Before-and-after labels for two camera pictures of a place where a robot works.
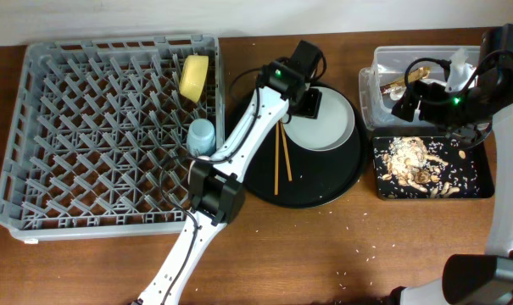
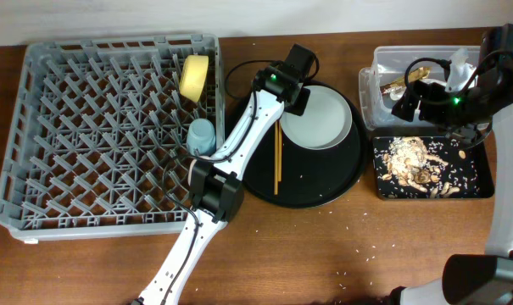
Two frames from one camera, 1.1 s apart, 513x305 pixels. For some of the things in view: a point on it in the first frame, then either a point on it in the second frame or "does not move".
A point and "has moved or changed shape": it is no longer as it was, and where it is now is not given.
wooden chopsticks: (276, 158) does not move
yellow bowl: (193, 73) does not move
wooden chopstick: (289, 172) has moved or changed shape
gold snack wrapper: (421, 74) does not move
